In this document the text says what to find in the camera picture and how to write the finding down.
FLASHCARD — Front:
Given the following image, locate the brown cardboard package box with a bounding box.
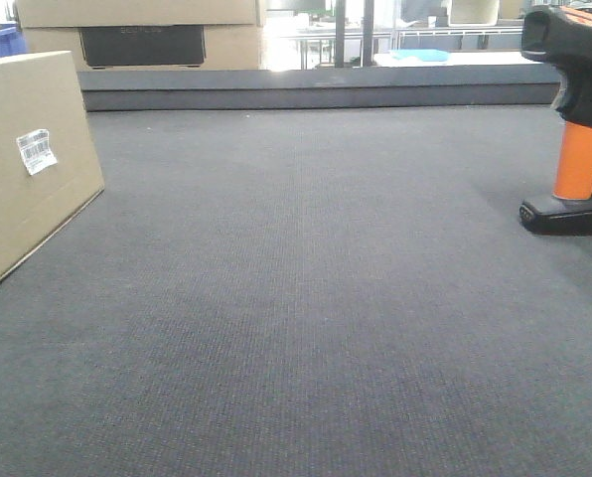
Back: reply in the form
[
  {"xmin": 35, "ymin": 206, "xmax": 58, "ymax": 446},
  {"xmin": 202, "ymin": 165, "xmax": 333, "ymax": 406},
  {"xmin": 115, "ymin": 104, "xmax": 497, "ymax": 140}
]
[{"xmin": 0, "ymin": 51, "xmax": 104, "ymax": 281}]

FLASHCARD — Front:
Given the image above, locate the lower cardboard box black print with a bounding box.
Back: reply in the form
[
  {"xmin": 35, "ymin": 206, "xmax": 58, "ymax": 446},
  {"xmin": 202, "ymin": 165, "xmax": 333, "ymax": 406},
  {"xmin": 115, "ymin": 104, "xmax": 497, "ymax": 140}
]
[{"xmin": 23, "ymin": 25, "xmax": 263, "ymax": 72}]

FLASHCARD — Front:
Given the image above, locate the orange black barcode scanner gun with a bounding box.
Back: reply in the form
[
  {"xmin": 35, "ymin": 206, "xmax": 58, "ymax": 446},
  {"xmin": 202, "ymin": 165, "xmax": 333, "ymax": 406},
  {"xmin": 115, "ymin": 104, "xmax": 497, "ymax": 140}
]
[{"xmin": 518, "ymin": 5, "xmax": 592, "ymax": 236}]

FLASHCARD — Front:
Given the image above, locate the upper stacked cardboard box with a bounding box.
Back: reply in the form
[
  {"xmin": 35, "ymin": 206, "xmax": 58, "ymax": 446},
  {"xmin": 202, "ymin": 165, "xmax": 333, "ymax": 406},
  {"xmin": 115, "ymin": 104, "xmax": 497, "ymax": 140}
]
[{"xmin": 15, "ymin": 0, "xmax": 265, "ymax": 28}]

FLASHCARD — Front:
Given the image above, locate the dark grey table mat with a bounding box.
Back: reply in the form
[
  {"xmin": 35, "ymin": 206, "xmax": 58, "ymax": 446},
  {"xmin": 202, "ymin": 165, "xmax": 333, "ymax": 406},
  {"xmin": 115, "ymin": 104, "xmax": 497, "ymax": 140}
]
[{"xmin": 0, "ymin": 106, "xmax": 592, "ymax": 476}]

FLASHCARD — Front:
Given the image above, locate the light blue paper sheet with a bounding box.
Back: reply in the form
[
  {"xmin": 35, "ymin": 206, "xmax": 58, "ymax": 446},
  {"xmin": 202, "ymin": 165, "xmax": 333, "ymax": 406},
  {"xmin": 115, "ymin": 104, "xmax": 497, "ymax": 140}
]
[{"xmin": 389, "ymin": 49, "xmax": 450, "ymax": 63}]

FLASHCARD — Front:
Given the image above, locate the white barcode label sticker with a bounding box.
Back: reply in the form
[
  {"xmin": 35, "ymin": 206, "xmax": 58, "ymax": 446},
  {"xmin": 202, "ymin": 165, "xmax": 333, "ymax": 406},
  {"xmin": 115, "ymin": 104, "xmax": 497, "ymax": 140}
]
[{"xmin": 16, "ymin": 129, "xmax": 58, "ymax": 176}]

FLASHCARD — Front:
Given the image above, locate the blue plastic bin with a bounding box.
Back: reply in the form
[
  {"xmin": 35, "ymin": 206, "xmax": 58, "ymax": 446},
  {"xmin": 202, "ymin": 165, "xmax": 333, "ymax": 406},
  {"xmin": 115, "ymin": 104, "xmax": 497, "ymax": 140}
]
[{"xmin": 0, "ymin": 23, "xmax": 28, "ymax": 58}]

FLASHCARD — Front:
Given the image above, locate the dark vertical post pair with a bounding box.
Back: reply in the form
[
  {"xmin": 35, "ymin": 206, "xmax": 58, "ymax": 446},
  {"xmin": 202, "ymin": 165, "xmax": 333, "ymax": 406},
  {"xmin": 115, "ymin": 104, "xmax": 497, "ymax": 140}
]
[{"xmin": 333, "ymin": 0, "xmax": 375, "ymax": 69}]

